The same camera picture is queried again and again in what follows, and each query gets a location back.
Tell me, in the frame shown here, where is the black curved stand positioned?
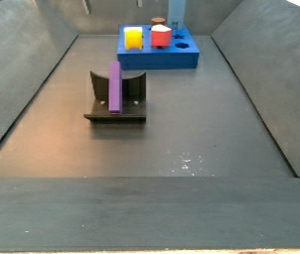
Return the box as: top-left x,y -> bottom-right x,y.
83,72 -> 146,122

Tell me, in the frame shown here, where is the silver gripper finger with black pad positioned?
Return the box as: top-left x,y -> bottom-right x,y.
82,0 -> 90,15

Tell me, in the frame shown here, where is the red pentagon block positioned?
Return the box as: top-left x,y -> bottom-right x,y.
150,25 -> 171,48

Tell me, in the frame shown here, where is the brown cylinder block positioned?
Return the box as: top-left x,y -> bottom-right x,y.
151,17 -> 166,26

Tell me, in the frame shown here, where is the blue shape-sorter board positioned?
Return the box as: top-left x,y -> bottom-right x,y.
117,25 -> 200,70

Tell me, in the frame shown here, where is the purple double-square block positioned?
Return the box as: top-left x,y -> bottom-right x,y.
108,62 -> 122,114

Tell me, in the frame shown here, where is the light blue tall block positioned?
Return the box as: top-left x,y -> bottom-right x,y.
167,0 -> 186,30

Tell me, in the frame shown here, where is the yellow arch block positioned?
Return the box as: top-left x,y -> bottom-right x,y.
123,27 -> 143,50

